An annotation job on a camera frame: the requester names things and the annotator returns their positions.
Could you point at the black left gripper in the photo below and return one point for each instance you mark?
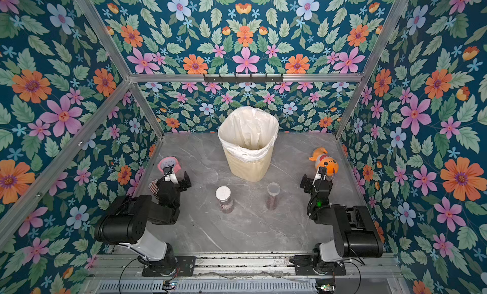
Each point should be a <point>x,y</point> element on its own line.
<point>168,176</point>

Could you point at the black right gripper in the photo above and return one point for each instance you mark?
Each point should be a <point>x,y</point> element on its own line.
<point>321,180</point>

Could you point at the clear flower tea jar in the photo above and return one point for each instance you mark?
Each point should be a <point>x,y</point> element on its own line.
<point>273,190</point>

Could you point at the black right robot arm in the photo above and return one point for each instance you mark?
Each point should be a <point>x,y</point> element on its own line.
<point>354,232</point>

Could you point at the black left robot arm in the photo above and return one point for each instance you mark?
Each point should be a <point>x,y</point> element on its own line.
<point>126,219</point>

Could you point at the striped flag pattern can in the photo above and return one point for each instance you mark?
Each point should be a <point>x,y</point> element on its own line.
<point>153,189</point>

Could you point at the orange plush toy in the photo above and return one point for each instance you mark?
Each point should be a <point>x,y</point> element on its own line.
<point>324,162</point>

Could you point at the pink alarm clock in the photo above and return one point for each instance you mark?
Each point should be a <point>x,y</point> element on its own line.
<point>169,162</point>

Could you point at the clear jar with white lid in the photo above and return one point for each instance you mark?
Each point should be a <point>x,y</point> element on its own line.
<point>224,197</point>

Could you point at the cream ribbed trash bin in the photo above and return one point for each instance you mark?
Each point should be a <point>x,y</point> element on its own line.
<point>250,171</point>

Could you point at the white plastic bin liner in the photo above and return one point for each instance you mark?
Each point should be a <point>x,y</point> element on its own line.
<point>249,133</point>

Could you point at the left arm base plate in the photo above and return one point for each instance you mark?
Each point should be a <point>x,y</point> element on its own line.
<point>179,266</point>

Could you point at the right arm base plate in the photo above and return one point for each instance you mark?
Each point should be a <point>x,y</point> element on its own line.
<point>307,265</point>

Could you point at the black hook rail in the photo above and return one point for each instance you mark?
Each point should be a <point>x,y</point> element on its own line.
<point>235,78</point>

